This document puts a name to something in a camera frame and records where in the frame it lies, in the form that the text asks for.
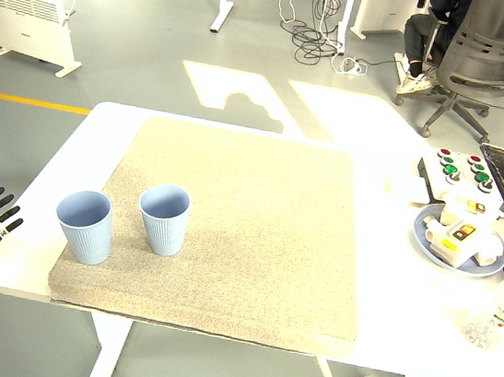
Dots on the blue ribbed cup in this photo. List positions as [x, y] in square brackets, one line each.
[87, 241]
[162, 237]

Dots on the white push-button control box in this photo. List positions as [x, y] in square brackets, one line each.
[440, 173]
[485, 184]

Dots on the white table leg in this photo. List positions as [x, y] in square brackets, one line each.
[107, 355]

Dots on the white panel heater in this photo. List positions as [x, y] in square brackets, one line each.
[387, 6]
[23, 23]

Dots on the grey-brown foam mat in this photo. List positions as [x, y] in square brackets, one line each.
[249, 244]

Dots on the blue plate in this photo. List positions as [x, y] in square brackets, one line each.
[419, 238]

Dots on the white pipe fitting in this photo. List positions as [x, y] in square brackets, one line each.
[430, 228]
[490, 250]

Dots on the seated person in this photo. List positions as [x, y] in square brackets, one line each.
[416, 33]

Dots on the white box green red labels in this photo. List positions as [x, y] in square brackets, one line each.
[472, 208]

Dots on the clear bottle red cap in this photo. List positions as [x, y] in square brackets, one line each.
[500, 314]

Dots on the grey mesh office chair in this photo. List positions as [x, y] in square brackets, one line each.
[483, 51]

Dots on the white switch box red button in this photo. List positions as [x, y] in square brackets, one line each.
[456, 241]

